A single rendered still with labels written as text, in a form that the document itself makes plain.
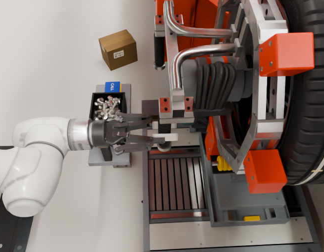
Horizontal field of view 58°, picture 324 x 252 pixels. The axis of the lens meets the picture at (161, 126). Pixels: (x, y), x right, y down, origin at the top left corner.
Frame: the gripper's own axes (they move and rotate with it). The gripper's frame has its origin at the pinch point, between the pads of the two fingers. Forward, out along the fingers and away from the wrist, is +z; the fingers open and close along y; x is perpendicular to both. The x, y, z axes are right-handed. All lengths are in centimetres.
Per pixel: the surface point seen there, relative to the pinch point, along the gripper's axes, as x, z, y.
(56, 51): -83, -76, -130
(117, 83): -35, -20, -51
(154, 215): -75, -5, 1
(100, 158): -38.0, -25.7, -12.3
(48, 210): -83, -60, -7
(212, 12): -5, 23, -61
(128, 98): -38, -15, -44
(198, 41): -19, 19, -60
